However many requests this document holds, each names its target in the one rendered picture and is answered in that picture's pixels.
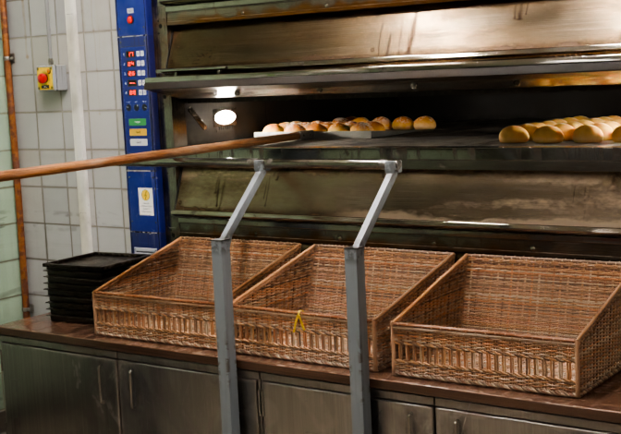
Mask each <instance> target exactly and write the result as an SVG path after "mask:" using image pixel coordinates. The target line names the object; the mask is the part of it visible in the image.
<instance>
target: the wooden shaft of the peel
mask: <svg viewBox="0 0 621 434"><path fill-rule="evenodd" d="M299 138H300V134H299V133H298V132H293V133H285V134H279V135H272V136H264V137H257V138H250V139H237V140H229V141H223V142H215V143H209V144H201V145H194V146H187V147H180V148H173V149H166V150H158V151H145V152H139V153H131V154H124V155H117V156H110V157H103V158H96V159H89V160H82V161H75V162H68V163H55V164H47V165H40V166H33V167H26V168H19V169H12V170H5V171H0V182H3V181H10V180H17V179H23V178H30V177H36V176H43V175H55V174H62V173H68V172H75V171H81V170H88V169H94V168H102V167H108V166H115V165H121V164H128V163H140V162H147V161H153V160H160V159H166V158H173V157H179V156H187V155H193V154H200V153H206V152H213V151H225V150H232V149H238V148H245V147H251V146H258V145H264V144H271V143H278V142H285V141H291V140H298V139H299Z"/></svg>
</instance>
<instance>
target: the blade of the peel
mask: <svg viewBox="0 0 621 434"><path fill-rule="evenodd" d="M415 131H419V130H385V131H313V135H314V138H315V139H373V138H379V137H385V136H391V135H397V134H403V133H409V132H415ZM285 133H293V132H254V138H257V137H264V136H272V135H279V134H285Z"/></svg>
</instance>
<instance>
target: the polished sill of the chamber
mask: <svg viewBox="0 0 621 434"><path fill-rule="evenodd" d="M175 158H251V159H399V160H464V161H607V162H621V146H253V147H245V148H238V149H232V150H225V151H213V152H206V153H200V154H193V155H187V156H179V157H175Z"/></svg>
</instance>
